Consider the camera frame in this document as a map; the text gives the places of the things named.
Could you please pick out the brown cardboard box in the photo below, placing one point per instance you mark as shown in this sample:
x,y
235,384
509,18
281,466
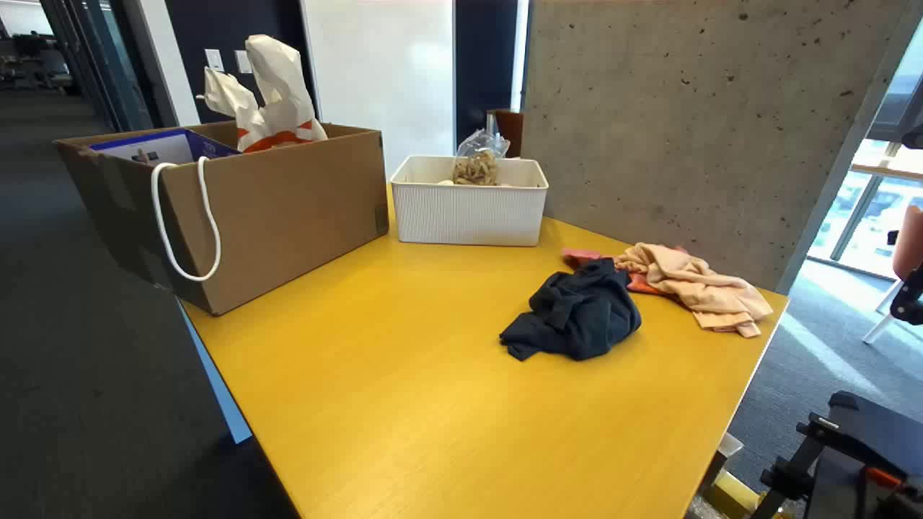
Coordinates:
x,y
288,211

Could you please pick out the black camera stand clamp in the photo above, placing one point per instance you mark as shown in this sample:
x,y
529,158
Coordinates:
x,y
846,463

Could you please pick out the white cloth in bag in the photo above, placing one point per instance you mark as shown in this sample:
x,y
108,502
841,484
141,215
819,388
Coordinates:
x,y
284,88

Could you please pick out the white wall socket plate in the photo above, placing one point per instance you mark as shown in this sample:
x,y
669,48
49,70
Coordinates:
x,y
243,63
215,60

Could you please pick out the brown wooden object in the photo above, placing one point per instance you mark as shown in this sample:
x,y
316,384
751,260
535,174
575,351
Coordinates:
x,y
510,132

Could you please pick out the dark blue t-shirt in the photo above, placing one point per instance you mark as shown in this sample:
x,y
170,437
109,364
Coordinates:
x,y
577,313

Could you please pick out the clear plastic bag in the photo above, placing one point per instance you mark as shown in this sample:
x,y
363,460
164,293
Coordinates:
x,y
486,143

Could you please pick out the white plastic bin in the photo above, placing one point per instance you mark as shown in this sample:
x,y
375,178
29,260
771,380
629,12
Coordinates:
x,y
471,217

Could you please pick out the chair with white legs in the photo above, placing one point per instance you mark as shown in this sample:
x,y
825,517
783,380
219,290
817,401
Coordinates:
x,y
905,300

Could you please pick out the blue and white paper bag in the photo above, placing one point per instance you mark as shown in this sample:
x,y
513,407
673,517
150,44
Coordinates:
x,y
158,149

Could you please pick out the peach cloth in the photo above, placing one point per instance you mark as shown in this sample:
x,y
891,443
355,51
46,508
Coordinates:
x,y
701,285

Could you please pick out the person's forearm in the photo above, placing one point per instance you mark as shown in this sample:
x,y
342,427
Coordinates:
x,y
908,247

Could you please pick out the pink cloth with orange print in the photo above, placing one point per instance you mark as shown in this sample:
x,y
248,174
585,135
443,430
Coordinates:
x,y
582,259

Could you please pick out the beige crumpled item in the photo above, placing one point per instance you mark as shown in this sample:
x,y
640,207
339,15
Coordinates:
x,y
477,172

